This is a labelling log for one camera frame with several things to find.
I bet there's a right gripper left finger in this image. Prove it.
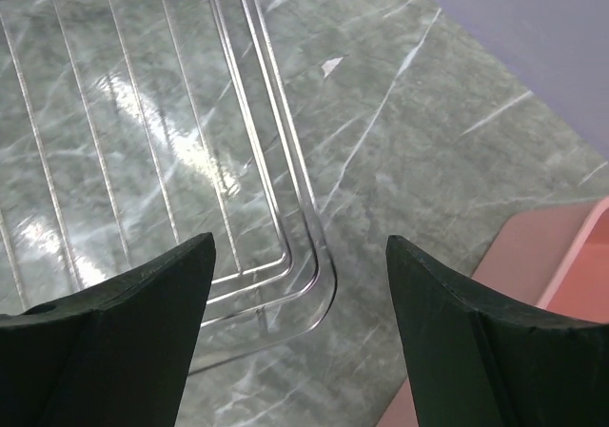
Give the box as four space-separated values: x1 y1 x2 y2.
1 233 215 426

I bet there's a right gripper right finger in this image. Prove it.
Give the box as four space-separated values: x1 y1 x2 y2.
385 235 608 426

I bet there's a wire dish rack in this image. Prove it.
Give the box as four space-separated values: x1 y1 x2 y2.
1 0 337 372

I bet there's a pink compartment tray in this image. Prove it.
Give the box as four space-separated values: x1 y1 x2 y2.
380 199 608 426

